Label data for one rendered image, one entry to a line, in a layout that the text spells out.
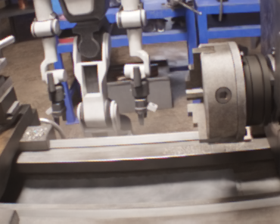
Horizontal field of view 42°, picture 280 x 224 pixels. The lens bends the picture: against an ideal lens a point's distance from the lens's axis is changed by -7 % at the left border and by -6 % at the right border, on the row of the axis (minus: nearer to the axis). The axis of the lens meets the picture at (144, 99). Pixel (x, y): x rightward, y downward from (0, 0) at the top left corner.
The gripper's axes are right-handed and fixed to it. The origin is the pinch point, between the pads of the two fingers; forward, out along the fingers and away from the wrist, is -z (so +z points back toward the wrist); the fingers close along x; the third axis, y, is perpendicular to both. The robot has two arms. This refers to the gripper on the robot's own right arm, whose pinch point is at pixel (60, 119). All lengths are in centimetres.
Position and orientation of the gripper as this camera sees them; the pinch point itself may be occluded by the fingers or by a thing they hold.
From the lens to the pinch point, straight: 205.0
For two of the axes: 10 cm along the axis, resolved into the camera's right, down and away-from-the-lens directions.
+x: -1.4, 3.0, -9.5
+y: 9.9, -0.5, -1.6
